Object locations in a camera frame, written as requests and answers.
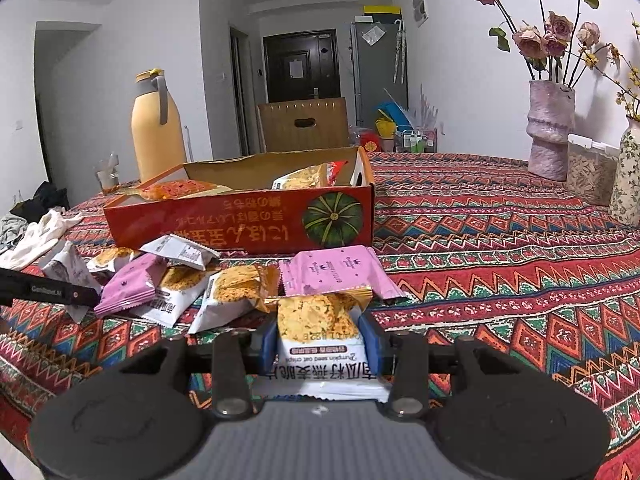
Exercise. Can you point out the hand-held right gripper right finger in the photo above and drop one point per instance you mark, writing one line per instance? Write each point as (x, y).
(371, 345)

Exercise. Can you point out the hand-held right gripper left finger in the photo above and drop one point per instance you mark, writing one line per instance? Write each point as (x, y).
(266, 347)

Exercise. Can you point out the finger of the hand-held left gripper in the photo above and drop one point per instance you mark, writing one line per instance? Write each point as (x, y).
(82, 295)

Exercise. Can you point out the white purple snack packet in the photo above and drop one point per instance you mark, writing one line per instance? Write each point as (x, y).
(70, 267)

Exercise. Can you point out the pink snack packet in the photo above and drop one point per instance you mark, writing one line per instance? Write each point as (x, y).
(130, 282)
(340, 267)

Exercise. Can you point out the orange white oat crisp packet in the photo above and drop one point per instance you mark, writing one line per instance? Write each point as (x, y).
(320, 320)
(300, 177)

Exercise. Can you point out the pile of crisp packets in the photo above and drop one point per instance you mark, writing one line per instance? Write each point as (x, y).
(235, 290)

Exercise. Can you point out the red cardboard snack box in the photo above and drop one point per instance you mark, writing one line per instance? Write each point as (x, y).
(225, 225)

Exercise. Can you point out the yellow biscuit packet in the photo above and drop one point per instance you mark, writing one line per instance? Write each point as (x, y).
(175, 189)

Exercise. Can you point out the white cloth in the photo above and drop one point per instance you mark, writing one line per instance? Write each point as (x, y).
(35, 240)

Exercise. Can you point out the grey cloth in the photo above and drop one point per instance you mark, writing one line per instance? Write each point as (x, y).
(10, 232)

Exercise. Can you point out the dark cloth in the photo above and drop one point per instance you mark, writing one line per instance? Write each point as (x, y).
(42, 200)

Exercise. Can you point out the drinking glass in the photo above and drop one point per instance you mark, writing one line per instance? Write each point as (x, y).
(107, 177)

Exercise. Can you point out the orange thermos jug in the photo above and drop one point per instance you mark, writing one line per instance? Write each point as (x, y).
(157, 130)

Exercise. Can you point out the red round item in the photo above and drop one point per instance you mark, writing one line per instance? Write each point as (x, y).
(371, 142)

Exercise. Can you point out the yellow bag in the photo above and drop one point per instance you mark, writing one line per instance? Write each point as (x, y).
(385, 129)

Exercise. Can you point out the blue plastic item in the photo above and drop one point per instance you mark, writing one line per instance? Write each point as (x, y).
(392, 112)

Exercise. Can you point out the purple dried grass bunch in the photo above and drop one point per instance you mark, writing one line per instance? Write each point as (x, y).
(427, 110)

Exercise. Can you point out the grey refrigerator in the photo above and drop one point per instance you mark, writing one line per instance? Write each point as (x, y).
(377, 80)

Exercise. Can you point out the pink ceramic vase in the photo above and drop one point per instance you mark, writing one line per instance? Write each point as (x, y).
(547, 130)

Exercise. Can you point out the clear plastic food container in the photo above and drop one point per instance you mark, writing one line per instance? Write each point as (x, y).
(590, 172)

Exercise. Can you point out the dark entrance door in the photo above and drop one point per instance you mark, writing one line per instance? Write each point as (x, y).
(322, 67)

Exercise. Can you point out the paper notice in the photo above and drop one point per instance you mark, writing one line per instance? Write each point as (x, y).
(296, 66)

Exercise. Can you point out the white folded umbrella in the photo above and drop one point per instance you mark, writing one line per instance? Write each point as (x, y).
(399, 52)

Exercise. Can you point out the floral patterned vase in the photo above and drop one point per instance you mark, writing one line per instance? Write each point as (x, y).
(627, 180)

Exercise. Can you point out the clear plastic bag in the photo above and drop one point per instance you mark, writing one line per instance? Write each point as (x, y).
(373, 35)

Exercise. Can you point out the yellow and black box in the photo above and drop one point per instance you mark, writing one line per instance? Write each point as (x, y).
(382, 11)

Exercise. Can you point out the dried pink rose bouquet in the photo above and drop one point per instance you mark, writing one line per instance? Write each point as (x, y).
(530, 42)

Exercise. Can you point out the yellow flower branches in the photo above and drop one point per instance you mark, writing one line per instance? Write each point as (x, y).
(625, 95)

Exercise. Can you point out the wall poster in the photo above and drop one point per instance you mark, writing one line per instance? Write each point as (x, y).
(420, 5)

